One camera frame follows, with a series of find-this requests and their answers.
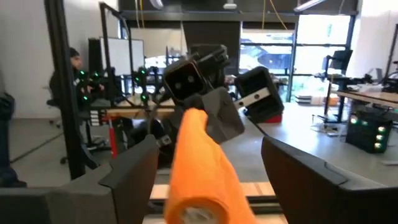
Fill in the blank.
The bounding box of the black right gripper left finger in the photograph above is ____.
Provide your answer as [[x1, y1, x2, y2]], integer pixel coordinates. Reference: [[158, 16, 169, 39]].
[[0, 134, 160, 224]]

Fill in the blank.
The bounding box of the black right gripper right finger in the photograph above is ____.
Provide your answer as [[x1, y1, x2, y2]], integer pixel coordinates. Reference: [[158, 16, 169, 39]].
[[261, 135, 398, 224]]

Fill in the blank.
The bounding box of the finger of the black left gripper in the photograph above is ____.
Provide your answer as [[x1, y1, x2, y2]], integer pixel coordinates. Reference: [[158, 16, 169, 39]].
[[203, 87, 246, 145], [150, 107, 187, 166]]

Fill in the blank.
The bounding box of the orange elastic bandage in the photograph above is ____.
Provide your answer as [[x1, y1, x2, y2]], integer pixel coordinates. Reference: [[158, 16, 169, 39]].
[[164, 108, 258, 224]]

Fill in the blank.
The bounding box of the wooden workbench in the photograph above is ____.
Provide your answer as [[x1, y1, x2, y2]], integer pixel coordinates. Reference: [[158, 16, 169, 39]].
[[104, 96, 175, 119]]

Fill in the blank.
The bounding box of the red upright object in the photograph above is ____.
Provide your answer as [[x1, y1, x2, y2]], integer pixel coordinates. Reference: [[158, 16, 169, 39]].
[[108, 119, 119, 159]]

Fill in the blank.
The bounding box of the white whiteboard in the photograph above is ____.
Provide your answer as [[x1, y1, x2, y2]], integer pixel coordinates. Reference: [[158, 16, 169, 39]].
[[99, 36, 146, 77]]

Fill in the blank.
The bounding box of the black box with green lights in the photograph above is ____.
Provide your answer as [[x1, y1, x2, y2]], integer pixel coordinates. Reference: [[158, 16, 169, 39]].
[[345, 110, 394, 154]]

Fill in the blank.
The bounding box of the stack of white trays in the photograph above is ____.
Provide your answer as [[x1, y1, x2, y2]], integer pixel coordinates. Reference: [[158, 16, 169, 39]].
[[294, 94, 340, 107]]

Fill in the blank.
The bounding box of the person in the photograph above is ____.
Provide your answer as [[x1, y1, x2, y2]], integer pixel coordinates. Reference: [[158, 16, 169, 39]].
[[49, 47, 106, 110], [0, 92, 28, 189]]

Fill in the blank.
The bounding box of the wooden desk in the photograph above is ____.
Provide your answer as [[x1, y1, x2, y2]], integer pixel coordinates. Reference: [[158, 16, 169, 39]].
[[336, 83, 398, 110]]

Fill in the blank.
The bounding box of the black computer monitor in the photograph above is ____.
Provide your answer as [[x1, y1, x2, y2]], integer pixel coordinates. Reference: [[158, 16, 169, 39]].
[[322, 49, 354, 72]]

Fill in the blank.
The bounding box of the long ceiling light fixture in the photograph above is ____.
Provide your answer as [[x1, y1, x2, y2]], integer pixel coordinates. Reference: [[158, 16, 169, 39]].
[[293, 0, 328, 13]]

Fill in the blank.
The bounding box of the black robot station frame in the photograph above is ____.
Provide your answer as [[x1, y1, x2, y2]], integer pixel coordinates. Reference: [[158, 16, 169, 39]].
[[98, 2, 135, 105]]

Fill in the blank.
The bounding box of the yellow hanging cable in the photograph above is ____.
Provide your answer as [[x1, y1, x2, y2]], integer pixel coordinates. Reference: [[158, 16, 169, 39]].
[[262, 0, 289, 31]]

